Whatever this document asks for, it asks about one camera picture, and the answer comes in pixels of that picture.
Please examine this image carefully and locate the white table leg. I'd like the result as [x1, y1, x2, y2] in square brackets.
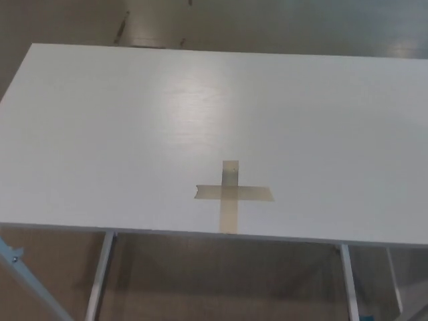
[386, 246, 404, 314]
[340, 243, 360, 321]
[84, 232, 116, 321]

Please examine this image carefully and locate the light blue metal frame bar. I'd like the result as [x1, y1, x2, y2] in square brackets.
[0, 235, 73, 321]

